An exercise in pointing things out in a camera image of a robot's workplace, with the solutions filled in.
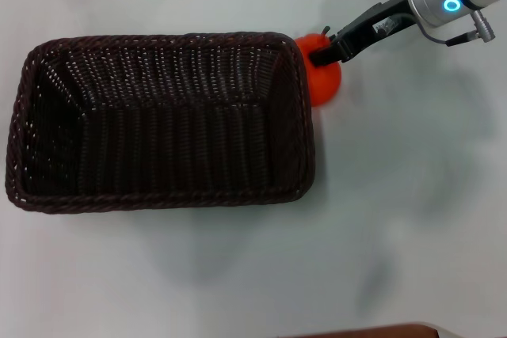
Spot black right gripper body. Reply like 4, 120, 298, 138
335, 0, 417, 64

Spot red plastic pear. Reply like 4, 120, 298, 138
293, 25, 343, 108

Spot black woven rectangular basket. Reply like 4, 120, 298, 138
4, 31, 318, 215

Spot brown rounded object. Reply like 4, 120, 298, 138
292, 324, 440, 338

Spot grey cable with metal plug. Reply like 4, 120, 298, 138
416, 10, 497, 47

